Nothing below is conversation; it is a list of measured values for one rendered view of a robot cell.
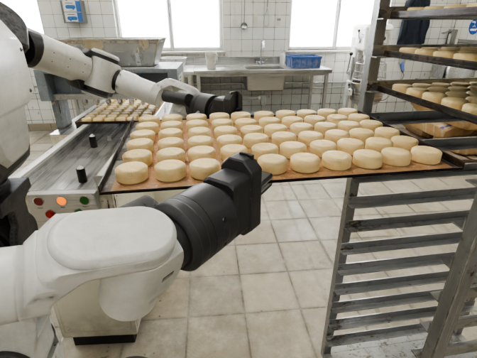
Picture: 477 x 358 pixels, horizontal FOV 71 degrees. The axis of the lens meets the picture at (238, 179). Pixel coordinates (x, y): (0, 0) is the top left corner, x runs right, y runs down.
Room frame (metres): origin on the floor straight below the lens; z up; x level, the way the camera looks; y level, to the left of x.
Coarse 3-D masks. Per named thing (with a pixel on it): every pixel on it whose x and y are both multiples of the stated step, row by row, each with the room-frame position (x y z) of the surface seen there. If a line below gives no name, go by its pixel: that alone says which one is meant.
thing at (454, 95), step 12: (396, 84) 0.91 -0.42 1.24; (420, 84) 0.91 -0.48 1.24; (432, 84) 0.91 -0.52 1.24; (444, 84) 0.91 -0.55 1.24; (456, 84) 0.91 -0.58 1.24; (468, 84) 0.91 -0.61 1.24; (420, 96) 0.81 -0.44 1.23; (432, 96) 0.75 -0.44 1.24; (444, 96) 0.75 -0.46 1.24; (456, 96) 0.76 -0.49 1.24; (468, 96) 0.76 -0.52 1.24; (456, 108) 0.69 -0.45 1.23; (468, 108) 0.64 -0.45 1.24
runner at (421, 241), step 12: (372, 240) 0.95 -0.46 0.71; (384, 240) 0.96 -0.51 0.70; (396, 240) 0.97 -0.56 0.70; (408, 240) 0.97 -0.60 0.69; (420, 240) 0.98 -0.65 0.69; (432, 240) 0.99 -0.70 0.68; (444, 240) 0.99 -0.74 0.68; (456, 240) 0.99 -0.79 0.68; (348, 252) 0.92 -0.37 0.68; (360, 252) 0.92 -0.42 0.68
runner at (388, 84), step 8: (368, 80) 0.93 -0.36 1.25; (376, 80) 0.94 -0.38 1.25; (384, 80) 0.94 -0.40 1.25; (392, 80) 0.95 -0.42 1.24; (400, 80) 0.95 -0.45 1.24; (408, 80) 0.95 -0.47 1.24; (416, 80) 0.96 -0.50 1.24; (424, 80) 0.96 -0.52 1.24; (432, 80) 0.96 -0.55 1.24; (440, 80) 0.97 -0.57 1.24; (448, 80) 0.97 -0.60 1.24; (456, 80) 0.98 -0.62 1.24; (464, 80) 0.98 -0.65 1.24; (472, 80) 0.98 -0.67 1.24; (368, 88) 0.93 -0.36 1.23; (376, 88) 0.94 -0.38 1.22
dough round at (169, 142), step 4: (160, 140) 0.62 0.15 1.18; (164, 140) 0.62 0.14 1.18; (168, 140) 0.62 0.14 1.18; (172, 140) 0.62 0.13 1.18; (176, 140) 0.62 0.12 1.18; (180, 140) 0.62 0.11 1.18; (160, 144) 0.60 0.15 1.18; (164, 144) 0.59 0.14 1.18; (168, 144) 0.59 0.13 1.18; (172, 144) 0.59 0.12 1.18; (176, 144) 0.59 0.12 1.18; (180, 144) 0.60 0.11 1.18; (160, 148) 0.59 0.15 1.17
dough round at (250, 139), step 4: (244, 136) 0.65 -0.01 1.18; (248, 136) 0.64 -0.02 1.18; (252, 136) 0.64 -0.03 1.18; (256, 136) 0.64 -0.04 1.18; (260, 136) 0.64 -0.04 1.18; (264, 136) 0.64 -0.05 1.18; (244, 140) 0.63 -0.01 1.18; (248, 140) 0.62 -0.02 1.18; (252, 140) 0.62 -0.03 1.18; (256, 140) 0.62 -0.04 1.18; (260, 140) 0.62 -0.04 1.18; (264, 140) 0.62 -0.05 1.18; (244, 144) 0.63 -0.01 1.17; (248, 144) 0.62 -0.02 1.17; (252, 144) 0.62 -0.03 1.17
